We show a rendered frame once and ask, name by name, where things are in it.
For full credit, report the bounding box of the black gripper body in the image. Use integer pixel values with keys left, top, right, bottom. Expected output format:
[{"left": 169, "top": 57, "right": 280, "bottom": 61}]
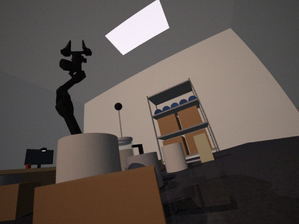
[{"left": 60, "top": 48, "right": 92, "bottom": 63}]

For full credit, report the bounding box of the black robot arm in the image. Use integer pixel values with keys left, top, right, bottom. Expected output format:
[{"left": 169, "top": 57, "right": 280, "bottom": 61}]
[{"left": 55, "top": 56, "right": 87, "bottom": 135}]

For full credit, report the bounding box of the glass french press coffee maker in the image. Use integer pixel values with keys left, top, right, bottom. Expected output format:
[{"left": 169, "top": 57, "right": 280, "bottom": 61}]
[{"left": 114, "top": 103, "right": 143, "bottom": 171}]

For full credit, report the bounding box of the beige cylinder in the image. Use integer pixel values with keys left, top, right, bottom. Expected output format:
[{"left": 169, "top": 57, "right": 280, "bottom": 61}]
[
  {"left": 161, "top": 142, "right": 188, "bottom": 173},
  {"left": 56, "top": 133, "right": 121, "bottom": 183}
]

